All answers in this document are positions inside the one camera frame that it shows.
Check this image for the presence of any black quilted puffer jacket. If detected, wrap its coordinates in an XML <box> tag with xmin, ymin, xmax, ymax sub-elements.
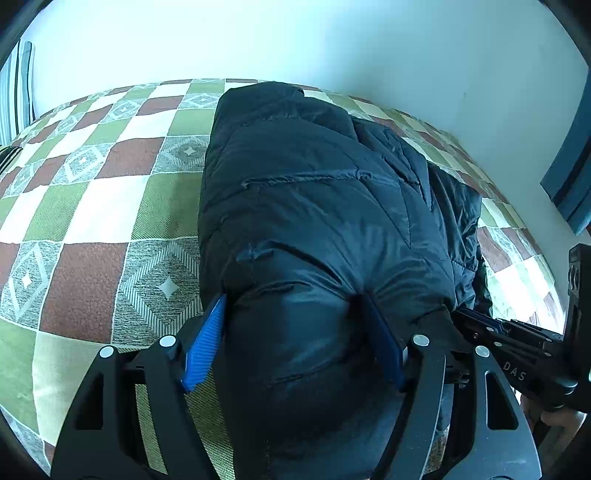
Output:
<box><xmin>197</xmin><ymin>82</ymin><xmax>487</xmax><ymax>479</ymax></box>

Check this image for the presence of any right hand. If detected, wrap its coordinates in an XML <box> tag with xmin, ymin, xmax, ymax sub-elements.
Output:
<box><xmin>520</xmin><ymin>395</ymin><xmax>587</xmax><ymax>448</ymax></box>

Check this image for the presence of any checkered green brown bedspread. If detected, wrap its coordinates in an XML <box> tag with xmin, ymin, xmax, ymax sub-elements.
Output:
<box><xmin>1</xmin><ymin>79</ymin><xmax>565</xmax><ymax>474</ymax></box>

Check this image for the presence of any striped gold black pillow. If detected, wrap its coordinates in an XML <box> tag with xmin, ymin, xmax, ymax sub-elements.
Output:
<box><xmin>0</xmin><ymin>146</ymin><xmax>22</xmax><ymax>172</ymax></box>

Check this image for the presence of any blue striped headboard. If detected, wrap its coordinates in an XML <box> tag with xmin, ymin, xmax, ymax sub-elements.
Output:
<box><xmin>0</xmin><ymin>40</ymin><xmax>35</xmax><ymax>145</ymax></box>

